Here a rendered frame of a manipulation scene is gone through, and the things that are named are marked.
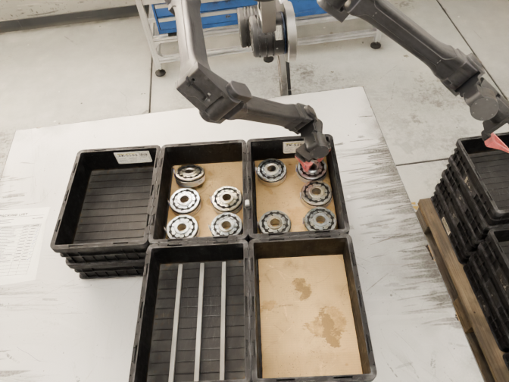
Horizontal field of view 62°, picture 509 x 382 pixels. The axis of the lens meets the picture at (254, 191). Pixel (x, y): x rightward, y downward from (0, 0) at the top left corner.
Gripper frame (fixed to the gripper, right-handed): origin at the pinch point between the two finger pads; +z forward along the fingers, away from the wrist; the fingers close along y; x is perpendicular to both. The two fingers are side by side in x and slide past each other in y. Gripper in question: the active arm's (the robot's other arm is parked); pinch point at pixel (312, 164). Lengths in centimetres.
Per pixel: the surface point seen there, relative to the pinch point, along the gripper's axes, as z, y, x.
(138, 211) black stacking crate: 3, -55, 29
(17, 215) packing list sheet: 14, -89, 70
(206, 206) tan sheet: 3.2, -36.5, 14.3
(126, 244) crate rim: -6, -65, 14
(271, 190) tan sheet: 3.7, -16.0, 3.9
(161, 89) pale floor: 84, 25, 176
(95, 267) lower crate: 8, -77, 24
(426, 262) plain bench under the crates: 18.1, 7.1, -46.0
